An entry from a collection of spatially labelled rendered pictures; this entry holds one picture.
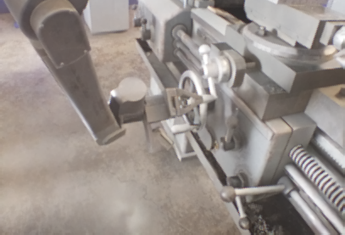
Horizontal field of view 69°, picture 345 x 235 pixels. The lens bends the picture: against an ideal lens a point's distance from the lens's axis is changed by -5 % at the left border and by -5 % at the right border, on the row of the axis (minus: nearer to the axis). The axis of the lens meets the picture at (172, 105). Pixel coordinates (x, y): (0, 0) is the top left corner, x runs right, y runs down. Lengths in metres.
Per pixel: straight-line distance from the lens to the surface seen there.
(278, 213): 1.01
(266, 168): 0.73
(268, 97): 0.63
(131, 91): 0.53
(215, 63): 0.69
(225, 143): 0.76
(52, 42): 0.25
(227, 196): 0.65
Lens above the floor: 1.18
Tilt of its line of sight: 35 degrees down
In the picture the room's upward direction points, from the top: 4 degrees clockwise
